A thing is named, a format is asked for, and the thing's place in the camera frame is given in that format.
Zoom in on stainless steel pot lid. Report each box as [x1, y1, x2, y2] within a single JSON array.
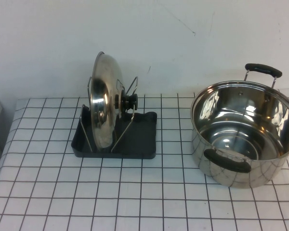
[[90, 51, 138, 148]]

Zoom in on white black-grid tablecloth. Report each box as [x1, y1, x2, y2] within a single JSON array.
[[0, 88, 289, 231]]

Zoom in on black tray wire lid rack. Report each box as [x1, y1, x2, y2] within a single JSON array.
[[71, 76, 158, 160]]

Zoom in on stainless steel pot black handles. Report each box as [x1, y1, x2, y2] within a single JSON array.
[[190, 63, 289, 189]]

